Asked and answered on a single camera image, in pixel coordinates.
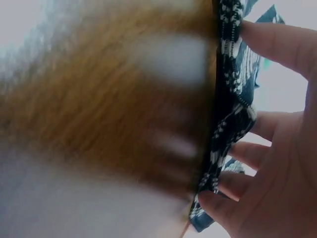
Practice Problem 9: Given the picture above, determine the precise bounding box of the black and white patterned cloth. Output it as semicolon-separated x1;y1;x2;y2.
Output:
188;0;286;234

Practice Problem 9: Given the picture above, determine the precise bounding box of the person's right hand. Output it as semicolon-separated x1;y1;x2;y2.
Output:
199;20;317;238

